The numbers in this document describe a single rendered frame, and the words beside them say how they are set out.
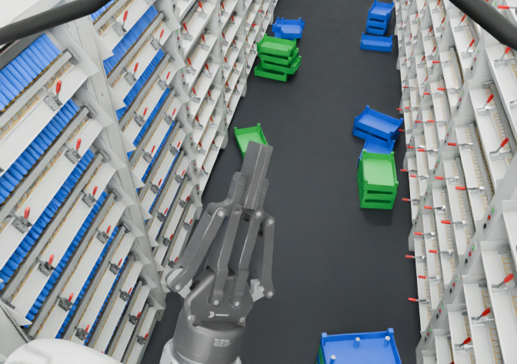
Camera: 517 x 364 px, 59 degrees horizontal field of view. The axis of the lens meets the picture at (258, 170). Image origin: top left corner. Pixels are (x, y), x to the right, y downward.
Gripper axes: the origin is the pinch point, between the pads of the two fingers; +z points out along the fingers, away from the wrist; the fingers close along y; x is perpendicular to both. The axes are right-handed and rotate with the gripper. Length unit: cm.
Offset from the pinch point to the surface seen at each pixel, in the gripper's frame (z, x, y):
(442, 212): -7, 99, -164
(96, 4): 16.1, 27.5, 15.9
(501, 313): -28, 32, -114
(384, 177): 1, 167, -190
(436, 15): 108, 170, -197
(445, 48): 79, 138, -177
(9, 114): -6, 80, 22
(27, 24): 11.3, 36.8, 23.5
